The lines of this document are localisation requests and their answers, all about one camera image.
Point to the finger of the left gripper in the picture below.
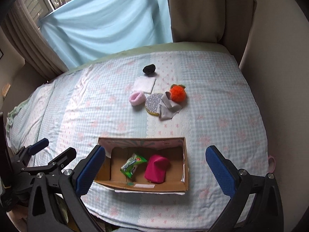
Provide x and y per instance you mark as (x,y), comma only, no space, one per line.
(56,165)
(37,146)

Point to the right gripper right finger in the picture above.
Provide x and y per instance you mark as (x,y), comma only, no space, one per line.
(255,202)

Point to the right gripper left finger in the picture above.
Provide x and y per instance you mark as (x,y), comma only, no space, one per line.
(43,211)

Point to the green snack packet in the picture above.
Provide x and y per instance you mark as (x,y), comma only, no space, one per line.
(132,163)

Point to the cardboard box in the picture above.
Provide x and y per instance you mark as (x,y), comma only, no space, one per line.
(118,150)

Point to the magenta fabric pouch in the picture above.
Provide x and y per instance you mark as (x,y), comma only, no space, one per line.
(156,169)

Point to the round silver glitter pad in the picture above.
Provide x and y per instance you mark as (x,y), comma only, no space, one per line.
(152,102)

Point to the white tissue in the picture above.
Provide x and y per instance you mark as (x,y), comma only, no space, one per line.
(144,84)

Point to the grey cloth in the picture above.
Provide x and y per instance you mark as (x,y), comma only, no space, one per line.
(167,108)

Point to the black fuzzy scrunchie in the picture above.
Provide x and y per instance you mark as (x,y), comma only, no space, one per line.
(150,69)

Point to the orange fluffy pompom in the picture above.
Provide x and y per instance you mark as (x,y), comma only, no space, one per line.
(178,93)

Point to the left brown curtain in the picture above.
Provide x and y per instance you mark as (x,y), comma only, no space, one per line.
(26,38)

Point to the brown curtain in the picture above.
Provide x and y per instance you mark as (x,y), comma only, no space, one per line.
(26,38)
(211,21)

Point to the light blue hanging cloth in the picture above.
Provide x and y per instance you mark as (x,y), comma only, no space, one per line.
(85,30)

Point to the right brown curtain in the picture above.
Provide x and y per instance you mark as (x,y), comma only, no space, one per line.
(211,21)

